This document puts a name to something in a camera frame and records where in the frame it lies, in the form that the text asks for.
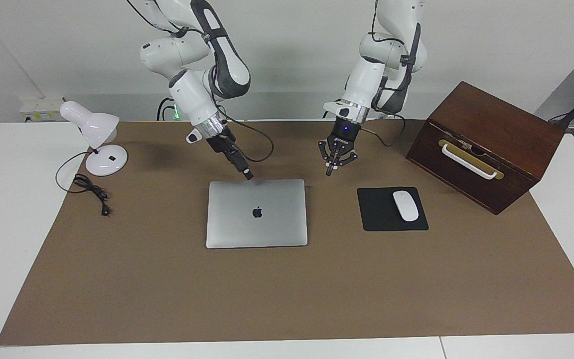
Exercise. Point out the white power strip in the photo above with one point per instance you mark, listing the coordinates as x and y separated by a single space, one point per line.
38 108

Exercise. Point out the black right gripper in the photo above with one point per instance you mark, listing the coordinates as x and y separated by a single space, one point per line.
221 142

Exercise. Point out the silver laptop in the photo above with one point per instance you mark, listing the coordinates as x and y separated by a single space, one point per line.
257 229

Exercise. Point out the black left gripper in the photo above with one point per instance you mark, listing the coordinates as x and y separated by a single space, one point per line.
343 135

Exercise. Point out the white computer mouse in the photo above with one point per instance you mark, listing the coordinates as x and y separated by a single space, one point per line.
405 205

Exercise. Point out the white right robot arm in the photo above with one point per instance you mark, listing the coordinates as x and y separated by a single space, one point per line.
192 94

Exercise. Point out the white desk lamp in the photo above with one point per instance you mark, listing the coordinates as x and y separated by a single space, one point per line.
95 127

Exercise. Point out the black mouse pad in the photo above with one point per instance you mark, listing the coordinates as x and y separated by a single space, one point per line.
379 214

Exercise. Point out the brown table mat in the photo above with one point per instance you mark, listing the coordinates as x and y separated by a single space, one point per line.
287 289

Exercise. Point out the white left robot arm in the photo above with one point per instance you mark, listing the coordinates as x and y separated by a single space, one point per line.
366 85

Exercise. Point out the dark wooden box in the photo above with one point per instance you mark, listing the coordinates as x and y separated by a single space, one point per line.
511 144

